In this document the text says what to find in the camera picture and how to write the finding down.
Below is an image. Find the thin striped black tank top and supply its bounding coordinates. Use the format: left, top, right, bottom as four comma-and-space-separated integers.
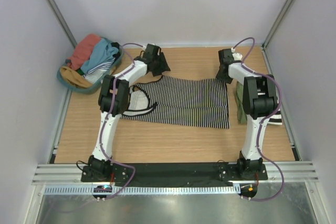
122, 76, 230, 129

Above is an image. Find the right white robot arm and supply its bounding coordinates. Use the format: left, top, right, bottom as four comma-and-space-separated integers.
216, 49, 279, 161

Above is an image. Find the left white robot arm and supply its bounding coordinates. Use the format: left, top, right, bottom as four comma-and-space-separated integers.
89, 44, 170, 182

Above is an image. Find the olive green folded tank top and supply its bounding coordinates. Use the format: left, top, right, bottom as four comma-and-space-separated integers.
235, 82, 247, 124

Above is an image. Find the wide striped folded tank top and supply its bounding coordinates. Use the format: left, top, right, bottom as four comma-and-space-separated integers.
268, 109, 283, 125

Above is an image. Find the light blue garment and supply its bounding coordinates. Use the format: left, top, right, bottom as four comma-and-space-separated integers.
80, 38, 120, 74

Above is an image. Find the white striped garment in basket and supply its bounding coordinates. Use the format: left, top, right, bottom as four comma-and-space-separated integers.
84, 61, 114, 84

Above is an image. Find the coral red garment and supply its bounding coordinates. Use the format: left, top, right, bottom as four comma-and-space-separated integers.
66, 34, 101, 70

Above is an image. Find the teal laundry basket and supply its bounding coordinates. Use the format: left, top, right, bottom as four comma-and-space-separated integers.
57, 46, 123, 94

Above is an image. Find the mustard brown garment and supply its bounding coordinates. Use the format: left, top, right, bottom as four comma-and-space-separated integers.
59, 66, 92, 89

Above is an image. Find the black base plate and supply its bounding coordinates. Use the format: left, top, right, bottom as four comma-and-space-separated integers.
80, 160, 268, 184

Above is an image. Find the slotted white cable duct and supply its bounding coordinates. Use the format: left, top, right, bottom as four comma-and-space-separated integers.
44, 184, 240, 196

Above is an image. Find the aluminium frame rail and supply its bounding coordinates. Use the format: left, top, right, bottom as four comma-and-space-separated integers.
33, 161, 318, 187

